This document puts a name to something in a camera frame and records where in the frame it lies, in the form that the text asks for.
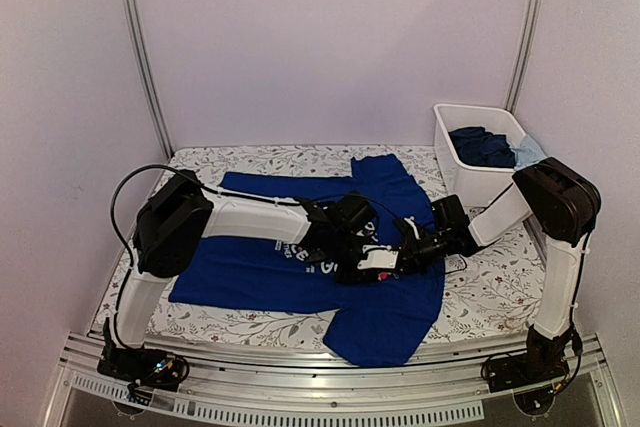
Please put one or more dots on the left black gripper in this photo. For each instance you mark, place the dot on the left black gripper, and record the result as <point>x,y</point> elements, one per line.
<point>369,277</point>

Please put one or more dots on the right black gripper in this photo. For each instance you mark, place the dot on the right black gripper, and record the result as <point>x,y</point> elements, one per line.
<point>407,251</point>

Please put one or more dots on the blue printed t-shirt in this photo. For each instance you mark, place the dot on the blue printed t-shirt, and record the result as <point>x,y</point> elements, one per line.
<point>375,325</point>

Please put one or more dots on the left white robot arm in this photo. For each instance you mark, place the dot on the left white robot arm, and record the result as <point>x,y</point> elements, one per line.
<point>185,211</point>

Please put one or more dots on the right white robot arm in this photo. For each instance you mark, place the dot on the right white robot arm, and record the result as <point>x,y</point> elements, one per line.
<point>566,206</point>

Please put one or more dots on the dark navy clothing in bin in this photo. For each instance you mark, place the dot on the dark navy clothing in bin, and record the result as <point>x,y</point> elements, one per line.
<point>478,147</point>

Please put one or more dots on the white plastic bin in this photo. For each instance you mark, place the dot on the white plastic bin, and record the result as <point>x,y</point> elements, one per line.
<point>476,186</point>

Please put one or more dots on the floral table cloth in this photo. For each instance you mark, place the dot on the floral table cloth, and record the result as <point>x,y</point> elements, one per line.
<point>495,292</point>

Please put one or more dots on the light blue cloth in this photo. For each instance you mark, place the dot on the light blue cloth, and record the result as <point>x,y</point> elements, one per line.
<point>527,152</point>

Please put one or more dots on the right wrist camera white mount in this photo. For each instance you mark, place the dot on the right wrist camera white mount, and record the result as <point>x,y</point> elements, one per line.
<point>409,229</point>

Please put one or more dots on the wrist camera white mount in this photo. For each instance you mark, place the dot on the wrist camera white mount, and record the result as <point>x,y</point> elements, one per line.
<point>380,257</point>
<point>409,229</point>

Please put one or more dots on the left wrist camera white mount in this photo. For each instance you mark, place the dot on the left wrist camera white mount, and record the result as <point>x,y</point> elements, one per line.
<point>380,257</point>

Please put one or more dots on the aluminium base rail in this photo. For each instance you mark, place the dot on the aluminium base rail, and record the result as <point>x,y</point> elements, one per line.
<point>234,385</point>

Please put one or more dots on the right aluminium frame post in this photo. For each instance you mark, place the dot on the right aluminium frame post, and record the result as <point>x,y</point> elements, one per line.
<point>524,51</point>

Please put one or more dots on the aluminium frame post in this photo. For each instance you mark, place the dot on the aluminium frame post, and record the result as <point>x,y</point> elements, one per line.
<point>134,23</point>
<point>524,51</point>

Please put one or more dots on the left aluminium frame post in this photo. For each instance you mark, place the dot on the left aluminium frame post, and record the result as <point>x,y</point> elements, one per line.
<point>134,23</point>

